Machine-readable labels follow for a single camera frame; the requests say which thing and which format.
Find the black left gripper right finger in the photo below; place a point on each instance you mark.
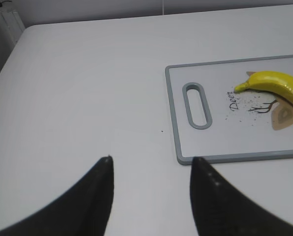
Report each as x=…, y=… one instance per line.
x=219, y=209

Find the yellow plastic banana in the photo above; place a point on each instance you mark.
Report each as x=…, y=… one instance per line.
x=275, y=82

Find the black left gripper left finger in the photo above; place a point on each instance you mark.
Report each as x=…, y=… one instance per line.
x=83, y=210

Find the white aluminium frame post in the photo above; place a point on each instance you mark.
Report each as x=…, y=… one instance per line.
x=12, y=21

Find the grey-rimmed deer cutting board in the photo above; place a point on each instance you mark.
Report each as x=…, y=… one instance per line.
x=210, y=120

